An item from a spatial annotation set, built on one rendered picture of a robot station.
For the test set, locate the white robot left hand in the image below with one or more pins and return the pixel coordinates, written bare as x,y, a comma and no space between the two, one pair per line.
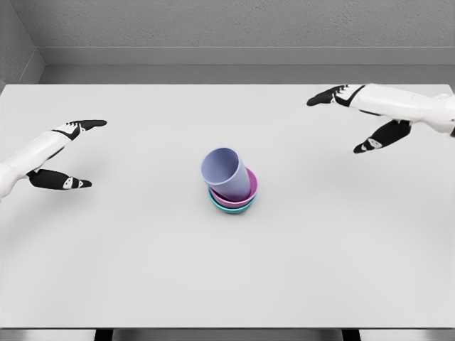
42,149

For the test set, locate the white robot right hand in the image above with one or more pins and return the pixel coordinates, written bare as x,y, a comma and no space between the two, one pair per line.
391,101

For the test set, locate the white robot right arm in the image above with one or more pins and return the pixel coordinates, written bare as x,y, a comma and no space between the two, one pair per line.
447,112

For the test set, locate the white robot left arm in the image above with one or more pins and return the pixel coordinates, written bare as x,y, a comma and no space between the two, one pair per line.
4,179

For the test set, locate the pink plastic bowl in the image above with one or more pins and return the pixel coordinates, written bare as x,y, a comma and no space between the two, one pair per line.
252,186

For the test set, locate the lavender plastic cup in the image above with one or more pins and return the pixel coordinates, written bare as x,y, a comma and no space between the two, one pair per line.
227,174

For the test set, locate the teal plastic bowl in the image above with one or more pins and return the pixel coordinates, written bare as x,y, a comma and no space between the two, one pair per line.
231,210

